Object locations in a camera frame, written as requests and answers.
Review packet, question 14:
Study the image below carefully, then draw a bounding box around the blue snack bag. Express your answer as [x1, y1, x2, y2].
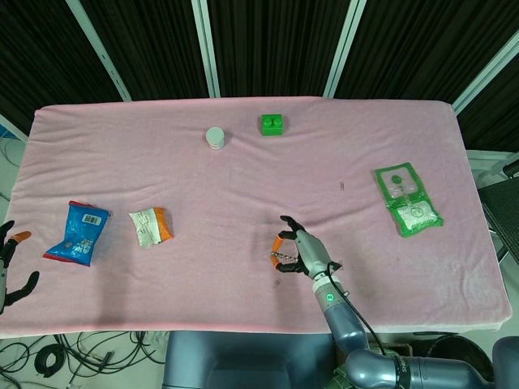
[42, 200, 113, 267]

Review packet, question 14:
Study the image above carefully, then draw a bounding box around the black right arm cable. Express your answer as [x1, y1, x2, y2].
[326, 261, 390, 357]

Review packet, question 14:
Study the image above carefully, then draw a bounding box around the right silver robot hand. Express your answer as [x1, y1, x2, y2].
[269, 215, 332, 281]

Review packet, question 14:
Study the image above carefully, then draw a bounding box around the black floor cable tangle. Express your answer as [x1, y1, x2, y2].
[0, 330, 167, 384]

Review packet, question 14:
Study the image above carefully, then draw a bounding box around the green checked cloth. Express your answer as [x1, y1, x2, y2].
[331, 362, 354, 389]

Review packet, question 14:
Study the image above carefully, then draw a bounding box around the white aluminium frame post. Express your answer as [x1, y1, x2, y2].
[191, 0, 221, 98]
[452, 30, 519, 114]
[66, 0, 133, 102]
[0, 113, 29, 141]
[323, 0, 368, 98]

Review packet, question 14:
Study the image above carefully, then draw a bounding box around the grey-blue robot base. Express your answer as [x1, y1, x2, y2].
[161, 330, 337, 389]

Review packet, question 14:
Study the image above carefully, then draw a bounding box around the black coiled cable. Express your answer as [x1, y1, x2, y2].
[34, 344, 66, 376]

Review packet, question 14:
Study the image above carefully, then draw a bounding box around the white orange snack packet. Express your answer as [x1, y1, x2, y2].
[128, 207, 175, 247]

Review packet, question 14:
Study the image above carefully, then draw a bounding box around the black pleated curtain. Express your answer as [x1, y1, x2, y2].
[0, 0, 519, 153]

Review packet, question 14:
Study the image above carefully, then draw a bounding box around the black trash bin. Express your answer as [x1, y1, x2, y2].
[411, 332, 499, 368]

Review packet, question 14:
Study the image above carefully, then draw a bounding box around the green building block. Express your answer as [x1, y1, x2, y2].
[259, 113, 285, 137]

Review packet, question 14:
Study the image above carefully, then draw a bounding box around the green clear plastic package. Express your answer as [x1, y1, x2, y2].
[371, 161, 444, 238]

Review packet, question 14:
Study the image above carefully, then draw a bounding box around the pink table cloth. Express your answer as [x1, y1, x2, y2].
[0, 96, 511, 336]

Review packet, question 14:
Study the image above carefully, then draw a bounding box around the small white jar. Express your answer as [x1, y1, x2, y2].
[204, 126, 226, 152]

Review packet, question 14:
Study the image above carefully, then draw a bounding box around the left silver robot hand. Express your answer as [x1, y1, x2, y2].
[0, 220, 41, 315]

